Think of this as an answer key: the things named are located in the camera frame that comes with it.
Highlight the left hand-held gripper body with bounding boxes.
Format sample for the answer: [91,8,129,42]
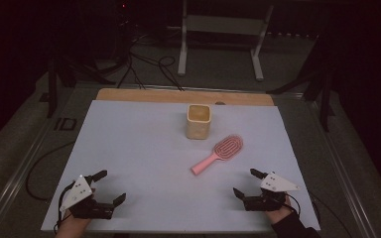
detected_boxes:
[60,175,117,221]

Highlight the white table sheet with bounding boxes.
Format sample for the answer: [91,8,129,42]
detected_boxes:
[40,99,321,234]

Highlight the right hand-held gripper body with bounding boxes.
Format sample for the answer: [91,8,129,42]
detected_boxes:
[242,171,301,212]

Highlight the wooden table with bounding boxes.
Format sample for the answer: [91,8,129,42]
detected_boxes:
[95,87,276,107]

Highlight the black floor cable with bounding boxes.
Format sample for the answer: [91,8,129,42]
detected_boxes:
[25,141,76,202]

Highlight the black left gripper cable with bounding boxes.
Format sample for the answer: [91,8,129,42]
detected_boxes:
[53,180,77,234]

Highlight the white metal stand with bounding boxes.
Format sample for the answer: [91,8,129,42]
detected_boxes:
[177,0,275,82]

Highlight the beige square cup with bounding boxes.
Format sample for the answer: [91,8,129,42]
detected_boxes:
[186,103,212,141]

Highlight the black metal stand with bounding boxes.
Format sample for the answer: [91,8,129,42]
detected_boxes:
[45,56,117,119]
[267,31,336,133]

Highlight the black floor cables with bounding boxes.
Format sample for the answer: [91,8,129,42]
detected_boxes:
[116,31,186,92]

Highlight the person's left hand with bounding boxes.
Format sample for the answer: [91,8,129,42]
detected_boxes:
[55,209,92,238]

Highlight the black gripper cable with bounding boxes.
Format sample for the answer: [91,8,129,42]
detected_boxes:
[53,180,77,234]
[284,192,321,226]

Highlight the metal floor rail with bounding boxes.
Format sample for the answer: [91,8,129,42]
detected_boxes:
[306,97,380,238]
[0,112,61,237]

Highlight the pink hairbrush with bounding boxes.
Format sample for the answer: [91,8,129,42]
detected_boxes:
[190,133,245,177]

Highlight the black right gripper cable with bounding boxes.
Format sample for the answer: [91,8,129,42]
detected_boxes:
[284,192,321,226]

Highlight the person's right hand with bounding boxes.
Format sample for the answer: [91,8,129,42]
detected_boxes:
[265,195,295,225]

